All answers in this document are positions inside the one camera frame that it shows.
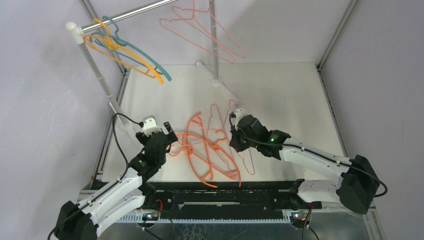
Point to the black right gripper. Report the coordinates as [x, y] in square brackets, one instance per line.
[237, 139]

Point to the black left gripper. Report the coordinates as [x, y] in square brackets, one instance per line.
[142, 137]

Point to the teal plastic hanger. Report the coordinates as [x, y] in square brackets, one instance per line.
[139, 53]

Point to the yellow plastic hanger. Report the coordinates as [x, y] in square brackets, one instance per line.
[132, 54]

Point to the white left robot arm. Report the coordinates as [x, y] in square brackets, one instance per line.
[90, 217]

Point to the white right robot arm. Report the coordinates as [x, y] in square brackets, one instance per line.
[351, 182]

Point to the chrome rack top bar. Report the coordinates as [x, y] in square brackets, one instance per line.
[126, 14]

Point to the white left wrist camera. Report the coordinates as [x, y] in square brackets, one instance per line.
[150, 126]

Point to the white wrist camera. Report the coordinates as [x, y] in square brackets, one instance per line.
[237, 115]
[150, 126]

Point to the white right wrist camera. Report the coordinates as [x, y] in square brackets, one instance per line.
[237, 115]

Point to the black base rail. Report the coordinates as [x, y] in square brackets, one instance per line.
[229, 201]

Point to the aluminium frame rail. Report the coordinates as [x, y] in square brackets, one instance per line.
[95, 182]

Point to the white rack right post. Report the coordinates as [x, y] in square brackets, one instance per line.
[214, 42]

